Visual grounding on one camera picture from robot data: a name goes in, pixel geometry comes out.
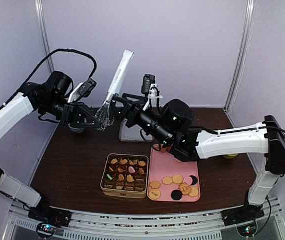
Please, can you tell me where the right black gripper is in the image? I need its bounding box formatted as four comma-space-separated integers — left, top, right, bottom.
107, 92, 174, 146

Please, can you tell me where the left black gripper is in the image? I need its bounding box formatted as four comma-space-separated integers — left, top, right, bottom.
40, 95, 102, 128

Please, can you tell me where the metal tongs white handle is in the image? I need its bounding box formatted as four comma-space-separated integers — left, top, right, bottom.
95, 50, 135, 131

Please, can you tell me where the pink round cookie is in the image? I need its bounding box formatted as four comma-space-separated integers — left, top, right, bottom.
128, 166, 136, 174
183, 176, 193, 186

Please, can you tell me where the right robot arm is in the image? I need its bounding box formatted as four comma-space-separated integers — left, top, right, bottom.
111, 94, 285, 221

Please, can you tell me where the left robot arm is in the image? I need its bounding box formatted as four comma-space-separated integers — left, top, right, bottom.
0, 71, 101, 222

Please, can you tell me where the light blue ceramic bowl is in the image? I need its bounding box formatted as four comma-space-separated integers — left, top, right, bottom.
69, 126, 85, 134

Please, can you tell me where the silver tin lid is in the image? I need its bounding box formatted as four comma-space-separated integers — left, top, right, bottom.
119, 119, 144, 142

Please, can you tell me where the gold cookie tin box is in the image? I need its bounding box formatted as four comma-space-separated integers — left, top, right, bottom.
100, 153, 150, 199

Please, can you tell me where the pink plastic tray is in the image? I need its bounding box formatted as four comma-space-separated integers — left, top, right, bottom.
147, 144, 201, 203

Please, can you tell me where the clock face round cookie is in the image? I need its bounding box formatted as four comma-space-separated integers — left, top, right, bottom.
148, 189, 162, 201

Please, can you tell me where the black sandwich cookie right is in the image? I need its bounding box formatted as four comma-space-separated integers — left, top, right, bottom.
189, 175, 199, 186

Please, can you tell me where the black sandwich cookie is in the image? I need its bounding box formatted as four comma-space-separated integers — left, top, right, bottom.
171, 189, 184, 201
189, 175, 199, 186

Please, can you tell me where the black sandwich cookie bottom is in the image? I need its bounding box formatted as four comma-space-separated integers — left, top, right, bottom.
171, 189, 184, 201

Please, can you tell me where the swirl butter cookie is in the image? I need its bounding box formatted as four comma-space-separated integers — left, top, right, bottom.
178, 182, 192, 196

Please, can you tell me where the green plastic bowl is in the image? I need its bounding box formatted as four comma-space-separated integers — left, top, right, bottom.
222, 154, 238, 160

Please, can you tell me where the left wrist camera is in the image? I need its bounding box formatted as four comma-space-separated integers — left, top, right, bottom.
67, 78, 97, 103

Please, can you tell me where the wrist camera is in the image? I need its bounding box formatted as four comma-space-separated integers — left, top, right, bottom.
141, 73, 164, 112
67, 78, 97, 103

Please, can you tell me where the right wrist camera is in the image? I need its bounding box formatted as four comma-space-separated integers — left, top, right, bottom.
141, 73, 164, 112

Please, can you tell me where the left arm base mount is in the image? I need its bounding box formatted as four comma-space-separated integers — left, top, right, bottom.
28, 208, 72, 228

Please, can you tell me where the right aluminium frame post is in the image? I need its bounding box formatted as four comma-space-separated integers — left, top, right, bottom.
224, 0, 257, 114

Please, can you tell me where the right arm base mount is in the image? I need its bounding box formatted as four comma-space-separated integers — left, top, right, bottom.
221, 207, 265, 227

